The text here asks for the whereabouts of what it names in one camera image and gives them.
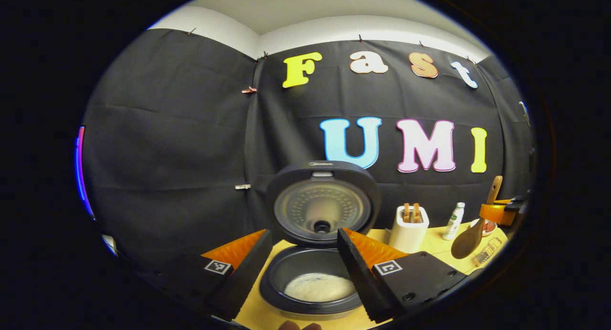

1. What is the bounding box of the white plate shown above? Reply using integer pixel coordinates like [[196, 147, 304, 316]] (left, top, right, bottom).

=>
[[470, 218, 498, 238]]

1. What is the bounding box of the white milk bottle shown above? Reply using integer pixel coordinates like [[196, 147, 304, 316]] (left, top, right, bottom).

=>
[[442, 202, 465, 241]]

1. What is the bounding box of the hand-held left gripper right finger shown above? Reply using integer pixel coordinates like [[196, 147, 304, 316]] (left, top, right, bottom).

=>
[[337, 227, 467, 324]]

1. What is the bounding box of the black backdrop cloth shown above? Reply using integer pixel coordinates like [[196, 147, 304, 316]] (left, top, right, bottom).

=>
[[81, 28, 534, 268]]

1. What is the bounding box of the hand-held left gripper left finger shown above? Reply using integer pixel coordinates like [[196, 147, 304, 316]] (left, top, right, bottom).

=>
[[143, 229, 274, 322]]

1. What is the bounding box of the white rice pile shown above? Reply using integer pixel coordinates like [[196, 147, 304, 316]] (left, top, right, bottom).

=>
[[284, 273, 356, 303]]

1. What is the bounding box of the white toaster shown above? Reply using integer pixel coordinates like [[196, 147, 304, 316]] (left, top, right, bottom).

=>
[[389, 205, 430, 254]]

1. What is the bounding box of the dark grey rice cooker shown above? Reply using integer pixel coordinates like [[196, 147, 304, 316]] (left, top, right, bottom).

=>
[[259, 160, 381, 320]]

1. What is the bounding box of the wooden spoon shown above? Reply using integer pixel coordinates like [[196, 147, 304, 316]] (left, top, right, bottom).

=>
[[451, 175, 504, 260]]

